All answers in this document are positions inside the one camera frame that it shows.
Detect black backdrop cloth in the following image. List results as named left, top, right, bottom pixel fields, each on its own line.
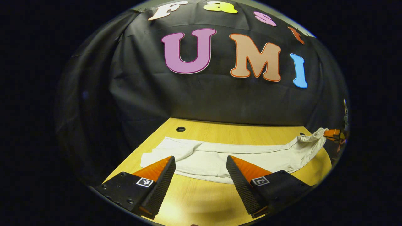
left=55, top=0, right=350, bottom=189

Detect white jeans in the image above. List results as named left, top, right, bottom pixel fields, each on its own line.
left=140, top=127, right=329, bottom=185

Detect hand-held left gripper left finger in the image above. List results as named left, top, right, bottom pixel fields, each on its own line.
left=94, top=155, right=176, bottom=220

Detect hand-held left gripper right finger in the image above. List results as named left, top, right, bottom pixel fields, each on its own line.
left=226, top=155, right=314, bottom=219

